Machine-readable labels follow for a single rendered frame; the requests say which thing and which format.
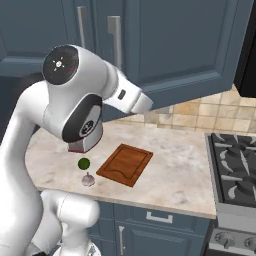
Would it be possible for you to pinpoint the pale purple garlic bulb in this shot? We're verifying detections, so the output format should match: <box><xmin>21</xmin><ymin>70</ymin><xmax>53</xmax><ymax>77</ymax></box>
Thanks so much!
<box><xmin>81</xmin><ymin>172</ymin><xmax>96</xmax><ymax>188</ymax></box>

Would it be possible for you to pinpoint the grey gas hob stove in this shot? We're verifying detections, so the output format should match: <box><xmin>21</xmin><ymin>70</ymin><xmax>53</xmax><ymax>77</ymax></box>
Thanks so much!
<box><xmin>203</xmin><ymin>131</ymin><xmax>256</xmax><ymax>256</ymax></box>

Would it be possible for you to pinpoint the grey stove knob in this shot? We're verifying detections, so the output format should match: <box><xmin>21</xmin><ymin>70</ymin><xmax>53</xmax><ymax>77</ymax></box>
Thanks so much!
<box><xmin>214</xmin><ymin>231</ymin><xmax>235</xmax><ymax>250</ymax></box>
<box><xmin>244</xmin><ymin>235</ymin><xmax>256</xmax><ymax>253</ymax></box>

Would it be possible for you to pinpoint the blue base cabinet door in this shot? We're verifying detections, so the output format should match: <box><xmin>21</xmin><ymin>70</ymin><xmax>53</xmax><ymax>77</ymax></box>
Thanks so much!
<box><xmin>114</xmin><ymin>221</ymin><xmax>205</xmax><ymax>256</ymax></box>

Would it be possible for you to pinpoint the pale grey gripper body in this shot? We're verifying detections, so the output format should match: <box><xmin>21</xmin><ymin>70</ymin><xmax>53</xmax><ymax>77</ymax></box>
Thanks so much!
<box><xmin>130</xmin><ymin>91</ymin><xmax>155</xmax><ymax>115</ymax></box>

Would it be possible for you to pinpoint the blue drawer front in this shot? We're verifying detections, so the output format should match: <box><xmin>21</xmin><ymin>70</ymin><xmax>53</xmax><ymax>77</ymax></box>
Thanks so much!
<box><xmin>112</xmin><ymin>202</ymin><xmax>212</xmax><ymax>238</ymax></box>

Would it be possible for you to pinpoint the green lime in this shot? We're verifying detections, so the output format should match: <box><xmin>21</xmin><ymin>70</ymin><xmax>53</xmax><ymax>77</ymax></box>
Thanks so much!
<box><xmin>77</xmin><ymin>157</ymin><xmax>91</xmax><ymax>170</ymax></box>

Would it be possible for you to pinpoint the grey drawer handle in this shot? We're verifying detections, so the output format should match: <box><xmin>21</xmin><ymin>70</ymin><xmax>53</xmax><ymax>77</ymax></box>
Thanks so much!
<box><xmin>145</xmin><ymin>210</ymin><xmax>175</xmax><ymax>225</ymax></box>

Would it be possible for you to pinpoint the short grey cabinet door handle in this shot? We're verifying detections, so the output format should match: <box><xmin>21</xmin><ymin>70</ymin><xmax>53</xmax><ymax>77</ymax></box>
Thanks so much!
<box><xmin>76</xmin><ymin>5</ymin><xmax>87</xmax><ymax>50</ymax></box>

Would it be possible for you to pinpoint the black range hood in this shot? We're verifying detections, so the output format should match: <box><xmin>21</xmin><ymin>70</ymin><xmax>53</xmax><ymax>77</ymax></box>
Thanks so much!
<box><xmin>233</xmin><ymin>0</ymin><xmax>256</xmax><ymax>99</ymax></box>

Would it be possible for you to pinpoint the white red small appliance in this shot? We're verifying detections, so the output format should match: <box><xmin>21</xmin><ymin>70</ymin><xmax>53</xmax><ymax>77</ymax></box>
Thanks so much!
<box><xmin>67</xmin><ymin>121</ymin><xmax>104</xmax><ymax>154</ymax></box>

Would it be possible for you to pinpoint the brown wooden cutting board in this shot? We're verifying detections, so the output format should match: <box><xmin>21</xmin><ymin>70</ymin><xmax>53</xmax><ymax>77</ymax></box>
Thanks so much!
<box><xmin>95</xmin><ymin>143</ymin><xmax>155</xmax><ymax>188</ymax></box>

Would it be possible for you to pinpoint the narrow blue base cabinet panel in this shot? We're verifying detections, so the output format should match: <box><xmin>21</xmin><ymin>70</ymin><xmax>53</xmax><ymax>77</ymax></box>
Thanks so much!
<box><xmin>87</xmin><ymin>199</ymin><xmax>116</xmax><ymax>256</ymax></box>

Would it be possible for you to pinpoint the grey base cabinet door handle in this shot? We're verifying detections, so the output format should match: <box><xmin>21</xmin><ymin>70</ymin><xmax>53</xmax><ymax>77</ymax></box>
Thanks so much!
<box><xmin>117</xmin><ymin>225</ymin><xmax>127</xmax><ymax>256</ymax></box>

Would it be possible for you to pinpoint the wide blue wall cabinet door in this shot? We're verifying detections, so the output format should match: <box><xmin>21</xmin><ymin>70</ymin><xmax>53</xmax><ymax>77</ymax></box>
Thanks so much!
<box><xmin>91</xmin><ymin>0</ymin><xmax>255</xmax><ymax>123</ymax></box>

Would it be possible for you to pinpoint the long grey cabinet door handle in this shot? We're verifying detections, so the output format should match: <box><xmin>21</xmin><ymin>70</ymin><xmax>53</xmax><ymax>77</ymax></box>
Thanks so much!
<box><xmin>107</xmin><ymin>15</ymin><xmax>123</xmax><ymax>72</ymax></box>

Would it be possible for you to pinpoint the narrow blue wall cabinet door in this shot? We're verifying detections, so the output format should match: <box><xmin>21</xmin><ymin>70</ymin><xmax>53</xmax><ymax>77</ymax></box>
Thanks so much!
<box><xmin>0</xmin><ymin>0</ymin><xmax>93</xmax><ymax>78</ymax></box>

